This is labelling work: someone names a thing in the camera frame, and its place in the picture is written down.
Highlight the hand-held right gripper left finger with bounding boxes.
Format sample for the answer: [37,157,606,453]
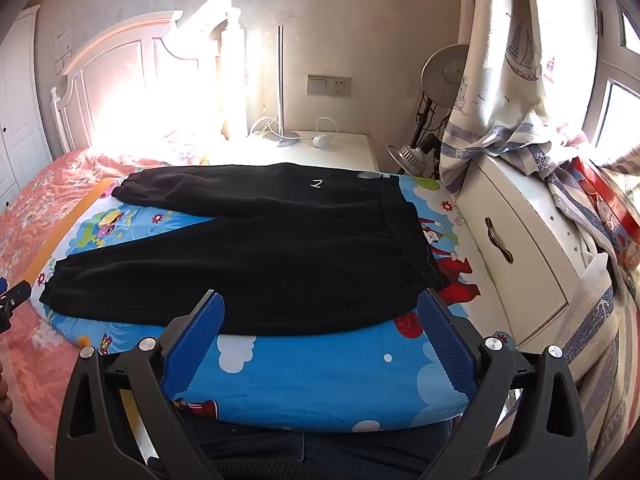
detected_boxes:
[56,289,226,480]

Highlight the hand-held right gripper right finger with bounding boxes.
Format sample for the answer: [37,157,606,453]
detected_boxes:
[416,289,591,480]

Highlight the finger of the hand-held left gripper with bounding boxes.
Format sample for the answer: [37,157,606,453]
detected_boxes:
[0,280,32,333]

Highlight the black pants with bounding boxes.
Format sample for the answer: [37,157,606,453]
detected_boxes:
[39,162,448,337]

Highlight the pink floral bedspread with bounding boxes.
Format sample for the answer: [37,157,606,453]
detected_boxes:
[0,147,211,461]

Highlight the white cabinet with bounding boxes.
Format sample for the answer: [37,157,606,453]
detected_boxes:
[452,152,611,348]

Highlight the blue cartoon printed mat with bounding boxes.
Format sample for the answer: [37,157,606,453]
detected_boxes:
[29,172,506,433]

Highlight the white wardrobe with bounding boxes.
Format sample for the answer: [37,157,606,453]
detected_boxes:
[0,5,53,211]

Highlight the white nightstand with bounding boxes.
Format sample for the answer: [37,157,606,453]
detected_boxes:
[220,132,378,173]

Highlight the red box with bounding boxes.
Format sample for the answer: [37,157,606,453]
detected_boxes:
[570,155,640,261]

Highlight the white bed headboard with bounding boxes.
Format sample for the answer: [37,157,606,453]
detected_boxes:
[50,10,251,156]

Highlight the boat printed curtain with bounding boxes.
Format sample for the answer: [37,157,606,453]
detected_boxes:
[437,0,640,461]

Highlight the grey round desk lamp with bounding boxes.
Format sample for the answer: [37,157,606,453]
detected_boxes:
[410,42,471,161]

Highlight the silver pole lamp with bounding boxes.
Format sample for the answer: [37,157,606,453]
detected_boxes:
[260,25,301,148]

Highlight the window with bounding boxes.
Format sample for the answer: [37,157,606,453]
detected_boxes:
[582,0,640,156]

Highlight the dark cabinet handle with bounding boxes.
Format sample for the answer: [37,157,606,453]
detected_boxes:
[482,217,516,263]

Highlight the white cable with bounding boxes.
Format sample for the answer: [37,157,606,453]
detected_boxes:
[248,117,286,141]

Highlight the white adapter with cable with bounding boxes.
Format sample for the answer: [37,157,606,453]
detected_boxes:
[312,117,341,150]

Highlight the wall switch panel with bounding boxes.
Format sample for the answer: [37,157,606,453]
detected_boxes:
[54,30,75,77]

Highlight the wall socket panel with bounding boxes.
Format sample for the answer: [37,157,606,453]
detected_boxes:
[306,74,352,98]

